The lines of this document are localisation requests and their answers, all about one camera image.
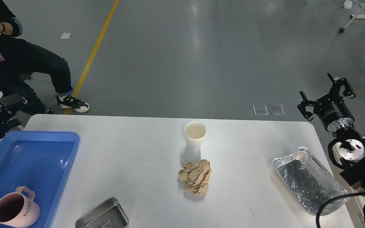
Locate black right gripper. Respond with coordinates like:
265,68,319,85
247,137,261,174
297,73,356,132

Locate stainless steel rectangular tray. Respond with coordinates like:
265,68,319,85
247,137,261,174
75,197,129,228

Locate pink ribbed mug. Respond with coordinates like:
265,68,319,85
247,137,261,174
0,186,41,228

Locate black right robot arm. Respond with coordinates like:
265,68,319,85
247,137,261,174
297,74,365,197

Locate clear floor plate right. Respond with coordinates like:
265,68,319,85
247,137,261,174
269,104,285,115

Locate clear floor plate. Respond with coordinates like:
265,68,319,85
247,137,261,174
253,105,269,116
269,104,285,115

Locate clear floor plate left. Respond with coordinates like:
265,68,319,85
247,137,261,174
253,105,269,116

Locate aluminium foil tray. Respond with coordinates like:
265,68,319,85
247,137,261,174
272,146,348,216

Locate white paper cup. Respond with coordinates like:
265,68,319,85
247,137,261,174
184,121,207,152

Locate crumpled brown paper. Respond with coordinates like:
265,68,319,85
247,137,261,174
178,159,212,195

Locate blue plastic tray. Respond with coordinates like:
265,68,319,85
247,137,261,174
0,131,80,228

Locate seated person dark clothes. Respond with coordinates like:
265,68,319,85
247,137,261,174
0,0,90,115

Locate black cable right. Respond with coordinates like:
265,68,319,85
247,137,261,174
315,191,365,228

